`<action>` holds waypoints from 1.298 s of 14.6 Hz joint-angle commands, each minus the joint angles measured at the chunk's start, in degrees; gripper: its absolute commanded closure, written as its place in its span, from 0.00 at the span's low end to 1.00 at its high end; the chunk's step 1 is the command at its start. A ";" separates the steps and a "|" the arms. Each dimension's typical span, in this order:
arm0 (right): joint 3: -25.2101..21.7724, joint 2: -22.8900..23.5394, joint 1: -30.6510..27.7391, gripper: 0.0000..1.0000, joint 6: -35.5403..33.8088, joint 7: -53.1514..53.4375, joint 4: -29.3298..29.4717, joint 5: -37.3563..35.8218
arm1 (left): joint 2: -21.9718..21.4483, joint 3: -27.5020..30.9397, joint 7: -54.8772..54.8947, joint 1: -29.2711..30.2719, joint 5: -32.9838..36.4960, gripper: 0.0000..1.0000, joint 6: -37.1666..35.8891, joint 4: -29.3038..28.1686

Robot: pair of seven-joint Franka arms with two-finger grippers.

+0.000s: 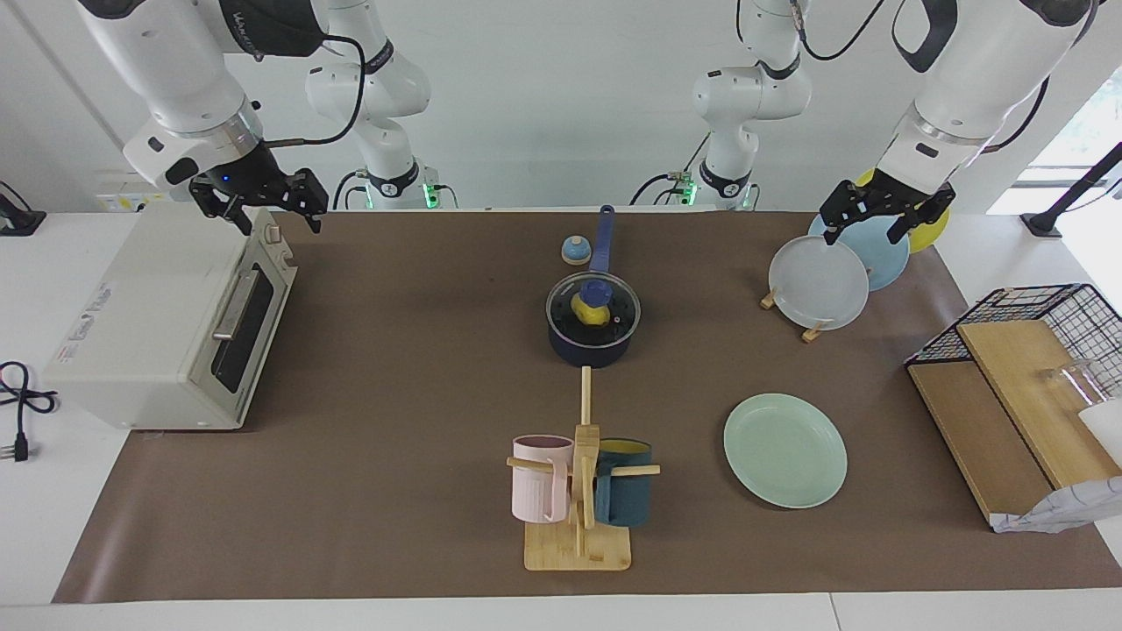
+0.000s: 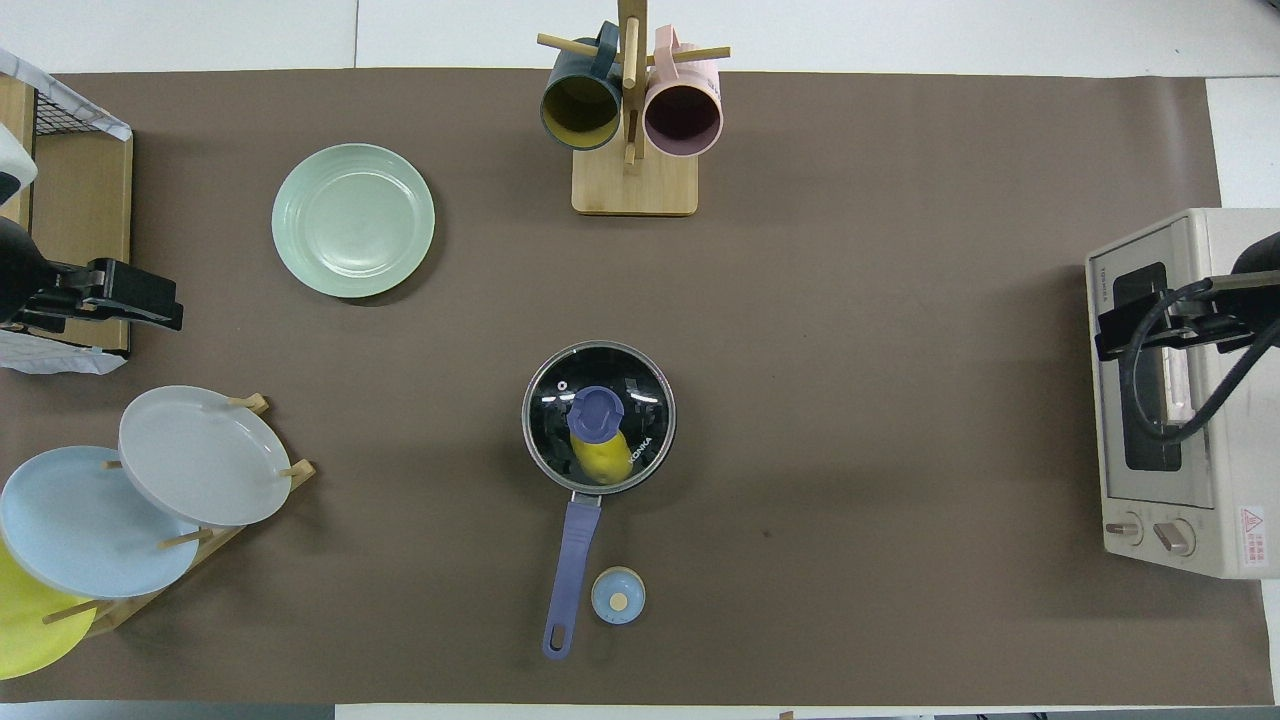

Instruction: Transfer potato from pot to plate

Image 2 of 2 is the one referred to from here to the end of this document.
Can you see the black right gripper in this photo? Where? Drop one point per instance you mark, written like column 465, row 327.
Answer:
column 1215, row 312

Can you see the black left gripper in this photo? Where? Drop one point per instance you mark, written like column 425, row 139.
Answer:
column 70, row 280

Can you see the glass lid blue knob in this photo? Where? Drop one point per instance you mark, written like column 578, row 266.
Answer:
column 597, row 413

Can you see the yellow lemon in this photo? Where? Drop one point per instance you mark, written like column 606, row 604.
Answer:
column 600, row 464

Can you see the grey plate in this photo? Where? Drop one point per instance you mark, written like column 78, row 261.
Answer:
column 200, row 455

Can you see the mint green plate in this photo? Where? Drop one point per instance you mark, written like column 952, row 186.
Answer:
column 350, row 220

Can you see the wooden plate rack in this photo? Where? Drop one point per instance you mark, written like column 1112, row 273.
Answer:
column 298, row 470

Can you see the light blue plate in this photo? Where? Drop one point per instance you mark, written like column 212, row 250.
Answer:
column 80, row 530

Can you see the yellow plate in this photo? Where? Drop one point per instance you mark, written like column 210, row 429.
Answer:
column 30, row 630

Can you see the long wooden shelf board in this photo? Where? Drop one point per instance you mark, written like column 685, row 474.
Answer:
column 85, row 220

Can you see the beige toaster oven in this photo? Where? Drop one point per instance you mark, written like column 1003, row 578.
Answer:
column 1230, row 470

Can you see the white checked cloth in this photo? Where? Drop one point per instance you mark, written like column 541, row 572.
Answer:
column 60, row 95

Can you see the brown table mat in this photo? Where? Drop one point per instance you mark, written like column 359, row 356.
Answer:
column 850, row 300

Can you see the dark teal mug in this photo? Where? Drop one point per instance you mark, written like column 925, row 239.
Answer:
column 580, row 110

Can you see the pink mug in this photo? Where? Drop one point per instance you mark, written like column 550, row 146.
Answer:
column 683, row 120

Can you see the wooden mug tree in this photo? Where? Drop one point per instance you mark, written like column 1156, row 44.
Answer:
column 635, row 185

